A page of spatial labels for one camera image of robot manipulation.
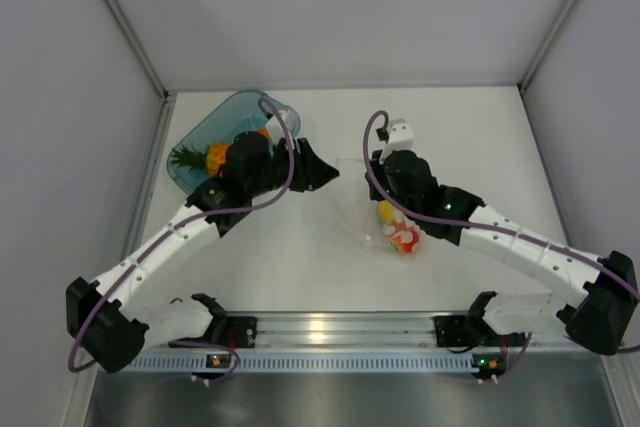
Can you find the aluminium frame post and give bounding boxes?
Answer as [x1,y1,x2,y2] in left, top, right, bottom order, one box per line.
[102,0,169,101]
[517,0,581,96]

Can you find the aluminium mounting rail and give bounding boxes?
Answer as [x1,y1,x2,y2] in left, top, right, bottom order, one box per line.
[139,310,576,349]

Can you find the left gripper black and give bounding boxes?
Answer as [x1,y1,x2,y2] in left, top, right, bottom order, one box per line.
[246,137,339,198]

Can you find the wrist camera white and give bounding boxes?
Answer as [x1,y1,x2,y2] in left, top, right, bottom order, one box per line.
[376,119,415,162]
[265,110,297,145]

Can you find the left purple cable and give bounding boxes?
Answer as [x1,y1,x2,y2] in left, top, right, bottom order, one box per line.
[67,96,296,388]

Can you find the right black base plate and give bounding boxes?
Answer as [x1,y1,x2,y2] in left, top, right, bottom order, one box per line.
[433,315,501,349]

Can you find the left aluminium frame post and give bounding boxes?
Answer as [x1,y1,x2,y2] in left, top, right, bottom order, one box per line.
[102,0,169,101]

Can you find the fake red yellow mango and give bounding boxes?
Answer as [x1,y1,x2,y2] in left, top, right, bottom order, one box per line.
[255,128,271,139]

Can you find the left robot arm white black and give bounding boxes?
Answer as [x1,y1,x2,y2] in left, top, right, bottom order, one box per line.
[65,132,339,373]

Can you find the clear zip top bag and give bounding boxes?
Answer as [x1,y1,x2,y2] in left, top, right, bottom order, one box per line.
[329,158,421,257]

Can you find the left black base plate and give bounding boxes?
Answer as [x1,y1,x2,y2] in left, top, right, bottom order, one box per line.
[169,315,259,349]

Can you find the fake pineapple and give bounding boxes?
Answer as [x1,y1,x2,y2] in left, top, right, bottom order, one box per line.
[169,142,231,177]

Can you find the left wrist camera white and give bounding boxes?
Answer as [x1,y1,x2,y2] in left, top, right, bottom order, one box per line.
[265,110,297,145]

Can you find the teal plastic bin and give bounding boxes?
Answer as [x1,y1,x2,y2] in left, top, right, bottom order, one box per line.
[166,89,272,194]

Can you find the white slotted cable duct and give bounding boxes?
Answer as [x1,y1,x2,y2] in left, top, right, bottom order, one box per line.
[125,350,480,374]

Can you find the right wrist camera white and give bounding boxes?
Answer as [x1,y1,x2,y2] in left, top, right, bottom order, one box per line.
[376,119,415,162]

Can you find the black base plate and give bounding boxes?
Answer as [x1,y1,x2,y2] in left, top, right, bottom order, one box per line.
[169,315,259,349]
[433,315,501,349]

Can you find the right aluminium frame post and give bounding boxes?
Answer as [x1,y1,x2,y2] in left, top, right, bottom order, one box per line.
[517,0,581,96]

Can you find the fake yellow lemon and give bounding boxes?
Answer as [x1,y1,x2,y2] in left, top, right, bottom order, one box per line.
[376,201,396,224]

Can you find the fake red apple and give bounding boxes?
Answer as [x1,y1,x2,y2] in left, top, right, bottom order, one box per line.
[383,221,420,255]

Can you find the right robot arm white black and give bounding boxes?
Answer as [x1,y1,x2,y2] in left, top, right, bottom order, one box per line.
[365,150,639,356]

